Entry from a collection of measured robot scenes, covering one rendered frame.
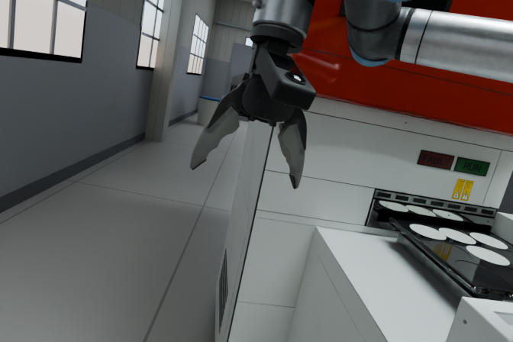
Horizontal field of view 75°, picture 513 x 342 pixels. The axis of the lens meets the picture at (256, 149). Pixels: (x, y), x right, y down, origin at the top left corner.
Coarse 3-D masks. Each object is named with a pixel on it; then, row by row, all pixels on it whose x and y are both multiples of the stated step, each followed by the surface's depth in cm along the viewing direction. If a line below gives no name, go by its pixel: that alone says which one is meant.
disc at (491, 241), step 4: (472, 236) 104; (476, 236) 105; (480, 236) 106; (484, 236) 106; (488, 236) 107; (480, 240) 101; (484, 240) 102; (488, 240) 103; (492, 240) 104; (496, 240) 104; (488, 244) 99; (492, 244) 100; (496, 244) 101; (500, 244) 102; (504, 244) 102; (504, 248) 99
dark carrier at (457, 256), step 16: (432, 224) 107; (432, 240) 94; (448, 240) 96; (448, 256) 85; (464, 256) 87; (512, 256) 94; (464, 272) 78; (480, 272) 80; (496, 272) 82; (512, 272) 84; (496, 288) 73; (512, 288) 75
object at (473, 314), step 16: (464, 304) 54; (480, 304) 53; (496, 304) 54; (512, 304) 55; (464, 320) 53; (480, 320) 50; (496, 320) 50; (512, 320) 51; (448, 336) 56; (464, 336) 53; (480, 336) 50; (496, 336) 47; (512, 336) 46
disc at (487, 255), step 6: (468, 246) 95; (474, 246) 96; (474, 252) 91; (480, 252) 92; (486, 252) 93; (492, 252) 94; (486, 258) 88; (492, 258) 89; (498, 258) 90; (504, 258) 91; (498, 264) 86; (504, 264) 87
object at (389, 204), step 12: (372, 204) 108; (384, 204) 108; (396, 204) 108; (408, 204) 110; (372, 216) 108; (444, 216) 111; (456, 216) 111; (468, 216) 112; (480, 216) 113; (384, 228) 109; (396, 228) 110
